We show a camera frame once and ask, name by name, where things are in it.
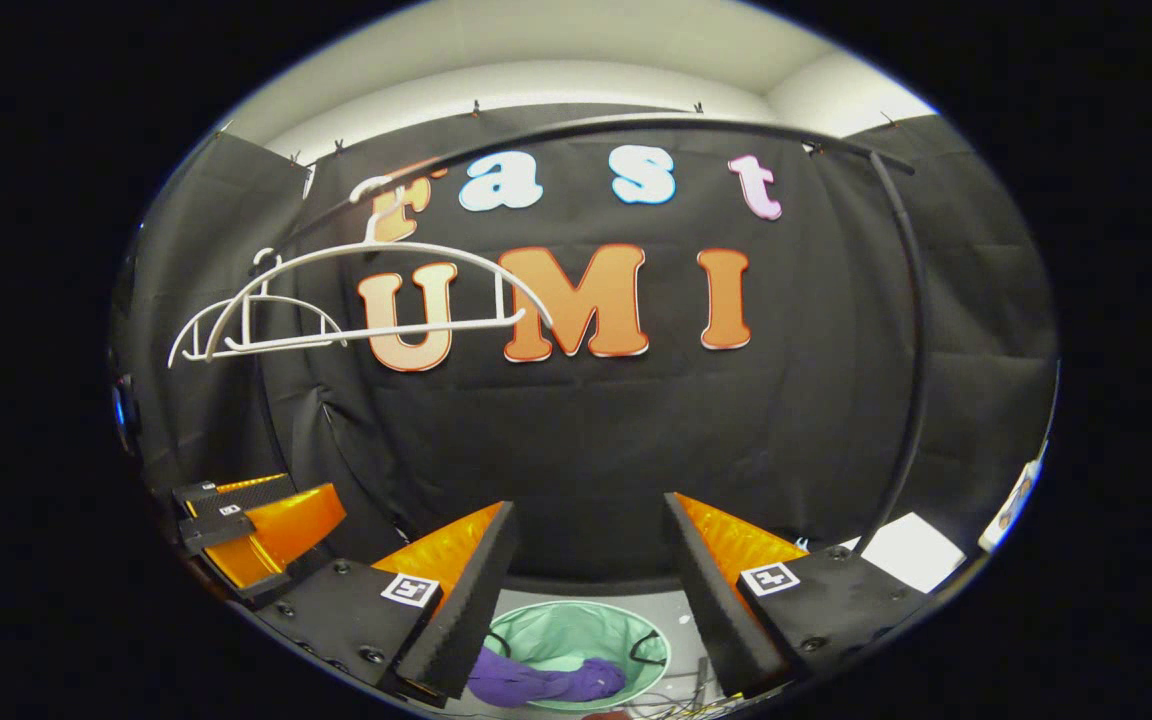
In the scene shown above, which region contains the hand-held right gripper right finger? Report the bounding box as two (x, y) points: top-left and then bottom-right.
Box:
(662, 491), (929, 699)

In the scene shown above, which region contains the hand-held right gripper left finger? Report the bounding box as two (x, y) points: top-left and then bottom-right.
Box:
(254, 500), (522, 701)

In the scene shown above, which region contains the purple ribbed garment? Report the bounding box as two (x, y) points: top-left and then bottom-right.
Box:
(466, 645), (627, 709)

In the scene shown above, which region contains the green laundry hamper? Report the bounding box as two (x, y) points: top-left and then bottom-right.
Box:
(484, 600), (673, 713)

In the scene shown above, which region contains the white plastic hanger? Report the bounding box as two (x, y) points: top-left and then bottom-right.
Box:
(204, 175), (554, 363)
(167, 250), (348, 369)

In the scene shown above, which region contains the black clothes rack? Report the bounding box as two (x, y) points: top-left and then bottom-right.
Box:
(256, 112), (932, 561)

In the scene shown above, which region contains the white sheet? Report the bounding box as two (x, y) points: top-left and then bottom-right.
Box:
(841, 512), (967, 593)

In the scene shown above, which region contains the white printed object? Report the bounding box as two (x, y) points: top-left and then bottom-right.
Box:
(976, 458), (1044, 554)

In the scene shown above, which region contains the bundle of cables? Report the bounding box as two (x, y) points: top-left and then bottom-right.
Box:
(626, 685), (742, 720)

